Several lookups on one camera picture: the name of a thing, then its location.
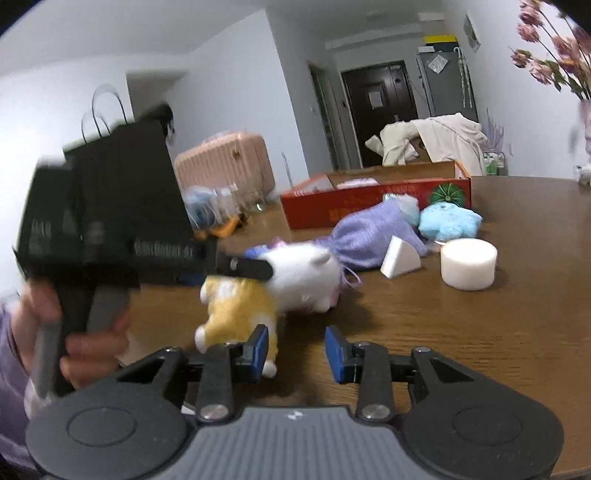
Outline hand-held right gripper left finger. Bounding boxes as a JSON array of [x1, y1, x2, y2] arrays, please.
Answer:
[[115, 324, 270, 424]]

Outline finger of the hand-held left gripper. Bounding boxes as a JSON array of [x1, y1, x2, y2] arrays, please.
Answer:
[[216, 254, 274, 280]]

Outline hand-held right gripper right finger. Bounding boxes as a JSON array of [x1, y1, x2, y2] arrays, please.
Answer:
[[324, 325, 477, 422]]

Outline white and yellow plush toy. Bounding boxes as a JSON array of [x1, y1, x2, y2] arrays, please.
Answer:
[[194, 244, 345, 378]]

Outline white wedge sponge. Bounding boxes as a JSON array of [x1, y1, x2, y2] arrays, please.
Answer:
[[380, 235, 422, 280]]

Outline red cardboard box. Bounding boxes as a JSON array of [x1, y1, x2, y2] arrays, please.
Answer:
[[280, 160, 472, 230]]

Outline person's left forearm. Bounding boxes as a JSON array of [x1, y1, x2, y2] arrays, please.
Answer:
[[0, 307, 49, 476]]

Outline person's left hand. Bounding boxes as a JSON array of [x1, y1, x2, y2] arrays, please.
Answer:
[[18, 281, 133, 391]]

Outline black paper bag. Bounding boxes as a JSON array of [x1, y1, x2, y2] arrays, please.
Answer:
[[64, 84, 195, 241]]

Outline pink suitcase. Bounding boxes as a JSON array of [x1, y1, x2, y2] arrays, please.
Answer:
[[174, 131, 276, 197]]

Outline white cylinder sponge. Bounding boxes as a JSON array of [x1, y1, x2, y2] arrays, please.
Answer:
[[440, 239, 498, 291]]

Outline translucent teal pouch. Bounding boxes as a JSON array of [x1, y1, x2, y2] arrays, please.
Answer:
[[382, 193, 421, 220]]

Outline light blue plush toy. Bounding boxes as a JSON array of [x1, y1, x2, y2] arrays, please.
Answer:
[[418, 202, 483, 241]]

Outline brown chair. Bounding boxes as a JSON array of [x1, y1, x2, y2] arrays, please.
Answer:
[[406, 138, 432, 163]]

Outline dark entrance door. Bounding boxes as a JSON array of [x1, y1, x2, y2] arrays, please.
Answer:
[[341, 60, 420, 169]]

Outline cream jacket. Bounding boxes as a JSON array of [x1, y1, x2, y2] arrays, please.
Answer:
[[365, 112, 490, 175]]

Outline grey refrigerator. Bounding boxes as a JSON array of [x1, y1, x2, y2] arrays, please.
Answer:
[[416, 42, 479, 124]]

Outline lavender bunch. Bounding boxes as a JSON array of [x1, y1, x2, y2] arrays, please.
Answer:
[[485, 108, 508, 155]]

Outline pink textured vase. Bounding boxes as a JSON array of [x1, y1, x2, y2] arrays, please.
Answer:
[[577, 98, 591, 155]]

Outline dried pink flowers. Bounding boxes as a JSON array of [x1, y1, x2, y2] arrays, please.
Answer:
[[509, 0, 591, 100]]

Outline purple drawstring cloth bag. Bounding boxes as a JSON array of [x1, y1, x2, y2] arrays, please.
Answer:
[[318, 199, 430, 272]]

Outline white wall panel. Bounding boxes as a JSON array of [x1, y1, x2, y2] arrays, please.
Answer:
[[463, 13, 482, 51]]

